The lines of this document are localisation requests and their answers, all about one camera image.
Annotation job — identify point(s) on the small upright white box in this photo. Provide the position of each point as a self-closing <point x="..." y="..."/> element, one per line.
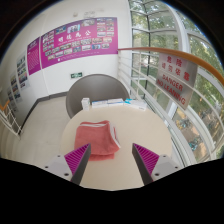
<point x="85" y="104"/>

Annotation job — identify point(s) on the pink towel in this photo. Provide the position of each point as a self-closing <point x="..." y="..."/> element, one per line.
<point x="96" y="136"/>

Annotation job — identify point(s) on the white photo wall poster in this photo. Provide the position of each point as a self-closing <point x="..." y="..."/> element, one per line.
<point x="15" y="88"/>
<point x="22" y="71"/>

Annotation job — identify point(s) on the narrow magenta text poster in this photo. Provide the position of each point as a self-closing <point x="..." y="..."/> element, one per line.
<point x="34" y="56"/>

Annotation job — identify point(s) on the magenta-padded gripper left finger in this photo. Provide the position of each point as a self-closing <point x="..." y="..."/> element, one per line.
<point x="78" y="157"/>

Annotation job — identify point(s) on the white red danger sign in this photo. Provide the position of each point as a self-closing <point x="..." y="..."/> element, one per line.
<point x="176" y="80"/>

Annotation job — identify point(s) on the large magenta photo poster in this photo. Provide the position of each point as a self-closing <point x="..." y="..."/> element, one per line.
<point x="80" y="41"/>

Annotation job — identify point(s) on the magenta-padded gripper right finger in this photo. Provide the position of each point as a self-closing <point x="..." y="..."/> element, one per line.
<point x="145" y="157"/>

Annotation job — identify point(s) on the grey tub chair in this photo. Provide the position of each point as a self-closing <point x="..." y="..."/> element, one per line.
<point x="95" y="88"/>

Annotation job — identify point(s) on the green exit sign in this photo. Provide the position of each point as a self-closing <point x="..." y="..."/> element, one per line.
<point x="76" y="75"/>

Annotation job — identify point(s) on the white railing with orange handrail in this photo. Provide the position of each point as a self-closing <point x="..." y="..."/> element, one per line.
<point x="186" y="55"/>

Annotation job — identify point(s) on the flat white blue box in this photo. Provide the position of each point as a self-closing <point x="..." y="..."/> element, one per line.
<point x="136" y="104"/>

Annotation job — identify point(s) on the white stair railing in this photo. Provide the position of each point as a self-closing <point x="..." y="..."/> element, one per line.
<point x="8" y="121"/>

